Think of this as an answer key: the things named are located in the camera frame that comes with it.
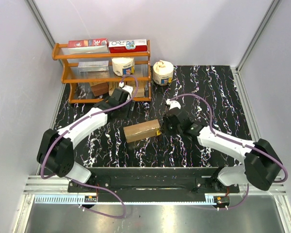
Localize dark brown small box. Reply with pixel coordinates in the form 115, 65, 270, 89
89, 82, 109, 97

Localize purple cable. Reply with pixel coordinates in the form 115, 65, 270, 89
40, 74, 139, 218
168, 93, 289, 211

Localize orange wooden shelf rack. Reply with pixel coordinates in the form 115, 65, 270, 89
52, 40, 151, 104

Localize toilet paper roll on table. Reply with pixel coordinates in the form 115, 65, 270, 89
153, 60, 174, 86

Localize brown cardboard express box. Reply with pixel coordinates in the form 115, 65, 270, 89
123, 119, 161, 143

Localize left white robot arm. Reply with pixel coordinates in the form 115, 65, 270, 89
37, 85, 135, 192

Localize middle small cardboard box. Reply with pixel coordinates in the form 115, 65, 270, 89
109, 82, 119, 96

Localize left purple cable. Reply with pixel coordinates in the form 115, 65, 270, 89
40, 74, 139, 218

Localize toilet paper roll on shelf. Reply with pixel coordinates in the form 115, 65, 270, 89
112, 57, 135, 77

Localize small cardboard box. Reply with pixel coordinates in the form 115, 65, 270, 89
135, 81, 146, 98
109, 82, 119, 96

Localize right small cardboard box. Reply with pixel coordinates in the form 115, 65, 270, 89
135, 81, 146, 98

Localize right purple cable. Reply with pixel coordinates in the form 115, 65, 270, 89
168, 93, 289, 211

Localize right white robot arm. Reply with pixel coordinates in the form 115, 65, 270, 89
163, 114, 282, 192

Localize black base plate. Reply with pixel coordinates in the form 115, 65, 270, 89
67, 166, 241, 203

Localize red silver toothpaste box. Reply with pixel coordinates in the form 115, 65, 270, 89
67, 38, 109, 54

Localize aluminium frame rail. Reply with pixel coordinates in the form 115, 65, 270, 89
23, 175, 287, 196

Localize red white toothpaste box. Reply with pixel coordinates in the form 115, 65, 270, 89
109, 39, 147, 53

